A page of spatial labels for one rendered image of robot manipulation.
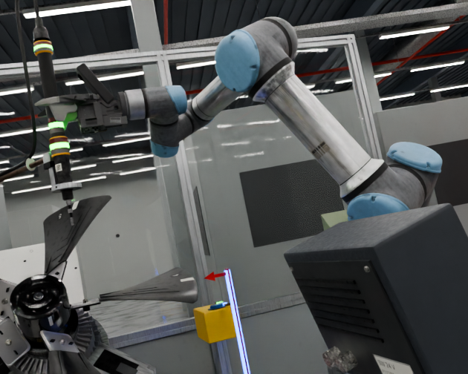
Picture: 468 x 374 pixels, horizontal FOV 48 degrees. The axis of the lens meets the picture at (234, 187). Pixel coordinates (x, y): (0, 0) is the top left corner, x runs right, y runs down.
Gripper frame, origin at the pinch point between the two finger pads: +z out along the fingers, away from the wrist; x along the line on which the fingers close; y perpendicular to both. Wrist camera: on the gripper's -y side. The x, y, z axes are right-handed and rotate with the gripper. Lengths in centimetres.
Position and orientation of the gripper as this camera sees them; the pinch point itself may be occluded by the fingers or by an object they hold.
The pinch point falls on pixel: (39, 107)
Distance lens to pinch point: 137.0
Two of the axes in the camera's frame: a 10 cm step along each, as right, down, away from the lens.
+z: -9.4, 1.6, -2.9
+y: 2.0, 9.8, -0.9
